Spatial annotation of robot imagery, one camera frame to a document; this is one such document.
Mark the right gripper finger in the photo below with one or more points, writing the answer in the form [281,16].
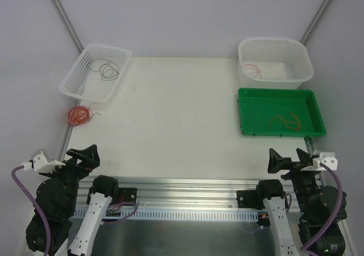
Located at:
[304,157]
[277,163]

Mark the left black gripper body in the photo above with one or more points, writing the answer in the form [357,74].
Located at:
[75,165]

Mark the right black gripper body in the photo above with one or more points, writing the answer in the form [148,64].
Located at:
[293,169]

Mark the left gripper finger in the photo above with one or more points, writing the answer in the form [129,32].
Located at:
[88,156]
[88,164]

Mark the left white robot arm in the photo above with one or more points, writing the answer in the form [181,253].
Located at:
[53,241]

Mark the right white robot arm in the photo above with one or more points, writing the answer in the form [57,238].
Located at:
[318,236]

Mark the green plastic tray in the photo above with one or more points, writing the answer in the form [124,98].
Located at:
[279,113]

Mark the white perforated plastic basket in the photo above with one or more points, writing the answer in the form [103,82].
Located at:
[96,74]

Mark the white plastic tub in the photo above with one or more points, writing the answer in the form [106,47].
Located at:
[273,63]

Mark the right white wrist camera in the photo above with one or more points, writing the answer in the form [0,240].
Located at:
[319,158]

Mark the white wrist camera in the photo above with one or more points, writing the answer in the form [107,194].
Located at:
[319,158]
[40,163]

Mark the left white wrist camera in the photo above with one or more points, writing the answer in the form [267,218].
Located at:
[40,163]

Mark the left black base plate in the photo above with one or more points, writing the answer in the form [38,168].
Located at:
[125,195]

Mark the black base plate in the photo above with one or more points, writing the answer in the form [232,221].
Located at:
[125,195]
[253,199]

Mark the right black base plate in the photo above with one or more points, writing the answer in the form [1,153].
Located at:
[253,199]

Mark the white slotted cable duct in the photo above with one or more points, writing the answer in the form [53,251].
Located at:
[176,215]

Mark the aluminium mounting rail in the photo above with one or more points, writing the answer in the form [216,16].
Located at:
[192,194]

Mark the right aluminium frame post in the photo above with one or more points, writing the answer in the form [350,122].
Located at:
[315,21]

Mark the aluminium frame post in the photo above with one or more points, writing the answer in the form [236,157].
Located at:
[68,24]
[315,21]

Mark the left aluminium frame post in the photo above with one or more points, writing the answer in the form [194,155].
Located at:
[68,24]

